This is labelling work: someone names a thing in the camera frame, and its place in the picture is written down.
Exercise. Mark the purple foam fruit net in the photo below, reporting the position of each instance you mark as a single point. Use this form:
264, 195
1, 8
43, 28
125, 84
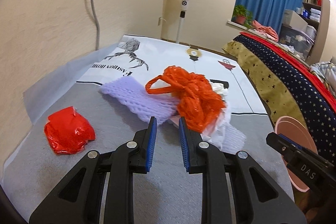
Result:
133, 95

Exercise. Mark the wooden bookshelf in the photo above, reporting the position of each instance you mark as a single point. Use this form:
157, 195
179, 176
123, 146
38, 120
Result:
319, 15

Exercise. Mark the grey cardboard box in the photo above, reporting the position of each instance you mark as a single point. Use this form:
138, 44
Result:
293, 20

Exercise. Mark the red crumpled plastic bag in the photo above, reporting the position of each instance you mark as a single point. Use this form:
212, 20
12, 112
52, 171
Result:
67, 131

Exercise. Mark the printed grey white mat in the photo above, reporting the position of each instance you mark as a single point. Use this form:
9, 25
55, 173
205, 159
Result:
167, 194

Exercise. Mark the pink clothes pile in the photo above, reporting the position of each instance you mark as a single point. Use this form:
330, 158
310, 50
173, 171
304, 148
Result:
268, 31

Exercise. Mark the white foam sheet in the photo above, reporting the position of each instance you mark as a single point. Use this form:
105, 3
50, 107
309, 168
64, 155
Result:
234, 140

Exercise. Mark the clear storage bin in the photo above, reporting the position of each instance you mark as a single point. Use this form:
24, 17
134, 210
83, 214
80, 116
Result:
296, 41

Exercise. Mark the orange plastic bag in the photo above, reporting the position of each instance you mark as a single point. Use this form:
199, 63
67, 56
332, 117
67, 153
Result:
198, 103

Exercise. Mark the striped plaid quilt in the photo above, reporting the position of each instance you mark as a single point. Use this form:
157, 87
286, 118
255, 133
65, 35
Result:
325, 71

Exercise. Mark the bed with starry blanket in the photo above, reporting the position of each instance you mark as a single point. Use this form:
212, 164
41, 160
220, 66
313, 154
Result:
288, 88

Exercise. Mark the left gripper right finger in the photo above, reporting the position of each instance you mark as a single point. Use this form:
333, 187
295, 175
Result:
235, 188

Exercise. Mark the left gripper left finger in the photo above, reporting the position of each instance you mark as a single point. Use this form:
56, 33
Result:
100, 179

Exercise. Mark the pink trash bin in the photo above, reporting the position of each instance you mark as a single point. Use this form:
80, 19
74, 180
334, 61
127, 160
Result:
295, 131

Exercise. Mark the potted green plant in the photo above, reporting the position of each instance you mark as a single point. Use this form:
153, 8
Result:
242, 16

